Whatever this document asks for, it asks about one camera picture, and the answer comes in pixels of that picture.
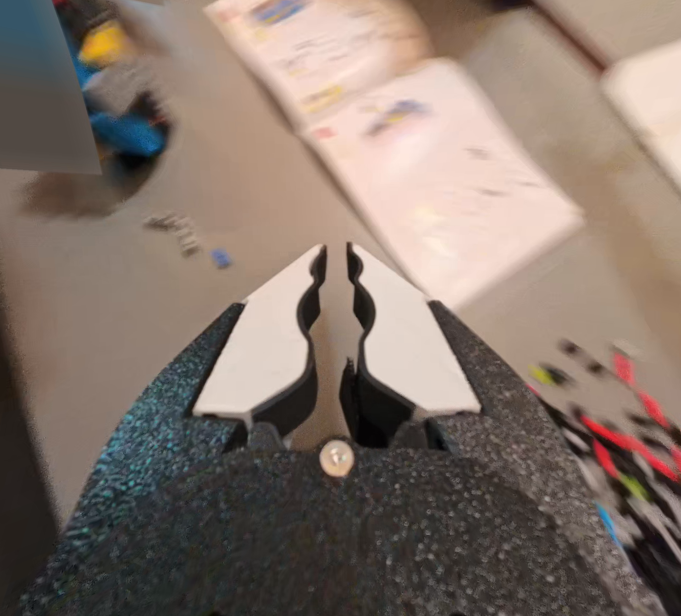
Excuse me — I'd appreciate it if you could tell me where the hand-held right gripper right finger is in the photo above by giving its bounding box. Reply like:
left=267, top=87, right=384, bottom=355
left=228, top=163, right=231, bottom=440
left=346, top=242, right=482, bottom=418

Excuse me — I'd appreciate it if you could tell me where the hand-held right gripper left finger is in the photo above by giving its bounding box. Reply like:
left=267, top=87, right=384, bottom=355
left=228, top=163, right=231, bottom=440
left=193, top=243, right=327, bottom=420

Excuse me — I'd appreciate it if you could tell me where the blue brick toy car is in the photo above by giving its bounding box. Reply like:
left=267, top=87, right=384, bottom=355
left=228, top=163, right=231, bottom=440
left=49, top=0, right=172, bottom=172

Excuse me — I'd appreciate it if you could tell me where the grey desk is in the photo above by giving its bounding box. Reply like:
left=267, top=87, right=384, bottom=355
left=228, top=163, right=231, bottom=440
left=0, top=0, right=681, bottom=616

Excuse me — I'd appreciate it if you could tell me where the open instruction booklet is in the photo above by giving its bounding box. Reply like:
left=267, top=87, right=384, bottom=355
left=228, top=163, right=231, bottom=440
left=204, top=0, right=586, bottom=310

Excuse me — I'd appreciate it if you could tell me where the pile of small brick parts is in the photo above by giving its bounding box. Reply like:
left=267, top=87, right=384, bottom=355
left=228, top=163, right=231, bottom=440
left=526, top=338, right=681, bottom=601

